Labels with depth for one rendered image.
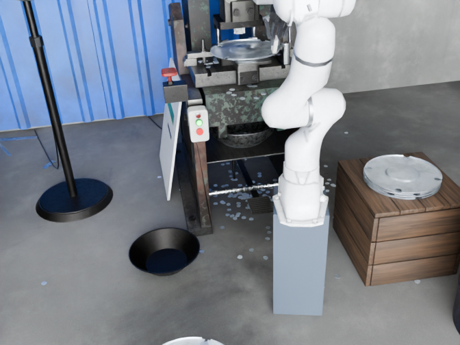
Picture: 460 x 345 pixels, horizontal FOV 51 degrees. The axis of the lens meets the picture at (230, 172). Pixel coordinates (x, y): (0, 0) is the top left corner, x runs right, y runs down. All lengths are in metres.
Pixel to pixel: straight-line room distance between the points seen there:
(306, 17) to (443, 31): 2.75
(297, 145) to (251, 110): 0.60
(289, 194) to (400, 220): 0.49
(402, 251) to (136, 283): 1.05
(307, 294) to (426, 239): 0.50
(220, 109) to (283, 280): 0.75
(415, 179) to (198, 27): 1.17
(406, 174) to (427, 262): 0.35
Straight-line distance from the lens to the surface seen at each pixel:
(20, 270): 2.30
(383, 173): 2.00
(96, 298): 2.05
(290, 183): 1.56
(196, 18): 2.35
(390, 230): 1.88
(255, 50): 2.06
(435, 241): 2.01
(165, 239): 2.21
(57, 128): 2.46
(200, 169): 2.09
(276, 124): 1.46
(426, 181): 1.99
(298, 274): 1.75
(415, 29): 3.90
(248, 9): 2.08
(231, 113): 2.06
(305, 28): 1.32
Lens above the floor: 1.37
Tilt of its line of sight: 30 degrees down
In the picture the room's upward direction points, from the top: 3 degrees counter-clockwise
